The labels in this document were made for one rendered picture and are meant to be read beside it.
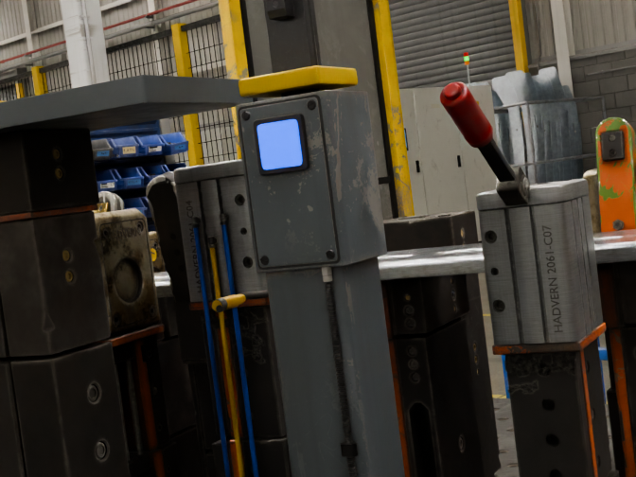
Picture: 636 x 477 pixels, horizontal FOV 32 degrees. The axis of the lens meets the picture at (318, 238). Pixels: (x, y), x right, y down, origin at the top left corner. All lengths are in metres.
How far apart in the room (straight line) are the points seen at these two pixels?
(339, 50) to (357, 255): 3.97
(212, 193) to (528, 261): 0.27
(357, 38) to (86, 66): 1.99
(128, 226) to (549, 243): 0.42
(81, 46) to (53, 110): 5.51
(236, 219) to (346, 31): 3.84
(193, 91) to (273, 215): 0.11
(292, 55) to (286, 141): 0.07
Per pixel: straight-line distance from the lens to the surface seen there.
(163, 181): 1.02
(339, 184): 0.69
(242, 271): 0.91
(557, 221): 0.81
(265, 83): 0.72
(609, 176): 1.14
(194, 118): 5.89
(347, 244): 0.70
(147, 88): 0.72
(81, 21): 6.30
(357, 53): 4.76
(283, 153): 0.70
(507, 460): 1.45
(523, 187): 0.80
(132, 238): 1.05
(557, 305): 0.82
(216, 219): 0.92
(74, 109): 0.76
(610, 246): 0.92
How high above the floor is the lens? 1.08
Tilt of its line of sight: 3 degrees down
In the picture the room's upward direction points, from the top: 7 degrees counter-clockwise
